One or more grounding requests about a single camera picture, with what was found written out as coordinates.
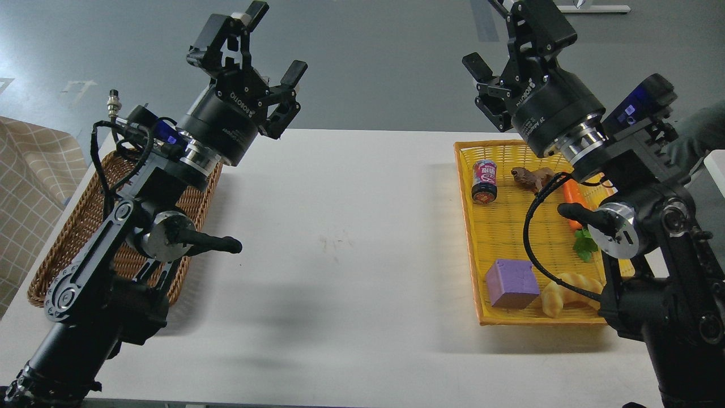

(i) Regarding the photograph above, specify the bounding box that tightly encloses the yellow plastic basket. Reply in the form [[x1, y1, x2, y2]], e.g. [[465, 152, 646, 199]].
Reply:
[[454, 139, 606, 327]]

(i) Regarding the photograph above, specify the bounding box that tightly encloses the orange toy carrot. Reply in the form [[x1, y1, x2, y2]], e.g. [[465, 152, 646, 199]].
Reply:
[[562, 179, 599, 263]]

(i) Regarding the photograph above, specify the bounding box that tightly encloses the toy croissant bread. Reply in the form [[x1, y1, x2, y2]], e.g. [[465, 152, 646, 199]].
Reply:
[[541, 272, 604, 318]]

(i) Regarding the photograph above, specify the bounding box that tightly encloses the purple cube block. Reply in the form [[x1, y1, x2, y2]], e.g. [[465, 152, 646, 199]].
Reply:
[[486, 258, 540, 309]]

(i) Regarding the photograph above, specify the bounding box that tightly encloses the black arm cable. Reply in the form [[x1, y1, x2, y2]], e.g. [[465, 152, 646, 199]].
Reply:
[[91, 117, 179, 219], [522, 173, 604, 299]]

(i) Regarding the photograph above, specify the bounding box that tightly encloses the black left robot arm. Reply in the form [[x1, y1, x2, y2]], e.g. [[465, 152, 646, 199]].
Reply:
[[2, 1, 308, 407]]

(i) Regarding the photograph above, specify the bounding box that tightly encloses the small soda can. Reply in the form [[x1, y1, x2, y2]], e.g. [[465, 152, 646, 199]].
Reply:
[[471, 159, 498, 205]]

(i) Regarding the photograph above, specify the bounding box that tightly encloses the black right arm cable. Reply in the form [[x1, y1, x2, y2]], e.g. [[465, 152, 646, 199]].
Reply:
[[522, 173, 604, 299]]

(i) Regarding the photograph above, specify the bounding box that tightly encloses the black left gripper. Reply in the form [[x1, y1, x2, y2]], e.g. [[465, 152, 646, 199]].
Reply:
[[178, 1, 308, 166]]

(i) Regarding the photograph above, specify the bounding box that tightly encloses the brown toy lion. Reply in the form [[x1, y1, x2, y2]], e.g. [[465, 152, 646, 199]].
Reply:
[[510, 166, 555, 194]]

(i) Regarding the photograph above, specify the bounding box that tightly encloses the beige checkered cloth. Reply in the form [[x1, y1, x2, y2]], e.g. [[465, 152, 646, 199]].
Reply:
[[1, 117, 88, 313]]

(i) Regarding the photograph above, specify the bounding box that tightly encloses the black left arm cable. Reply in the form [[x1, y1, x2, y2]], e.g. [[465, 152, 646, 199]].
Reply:
[[91, 117, 179, 219]]

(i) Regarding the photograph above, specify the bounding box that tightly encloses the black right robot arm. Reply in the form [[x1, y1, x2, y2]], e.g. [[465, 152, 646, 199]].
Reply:
[[462, 1, 724, 407]]

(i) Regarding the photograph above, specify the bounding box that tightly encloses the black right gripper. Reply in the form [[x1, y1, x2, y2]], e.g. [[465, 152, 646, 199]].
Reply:
[[462, 1, 605, 158]]

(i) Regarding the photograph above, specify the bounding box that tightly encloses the brown wicker basket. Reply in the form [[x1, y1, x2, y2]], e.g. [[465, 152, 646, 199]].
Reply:
[[27, 152, 223, 308]]

